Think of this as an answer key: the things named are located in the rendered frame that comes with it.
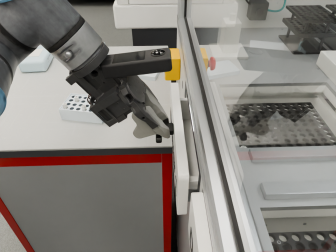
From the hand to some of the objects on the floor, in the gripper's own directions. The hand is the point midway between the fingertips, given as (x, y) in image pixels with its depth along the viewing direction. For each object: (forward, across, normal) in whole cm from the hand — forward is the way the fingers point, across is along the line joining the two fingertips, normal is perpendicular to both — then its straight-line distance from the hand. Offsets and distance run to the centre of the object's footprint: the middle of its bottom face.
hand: (168, 126), depth 56 cm
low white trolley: (+60, -41, -74) cm, 104 cm away
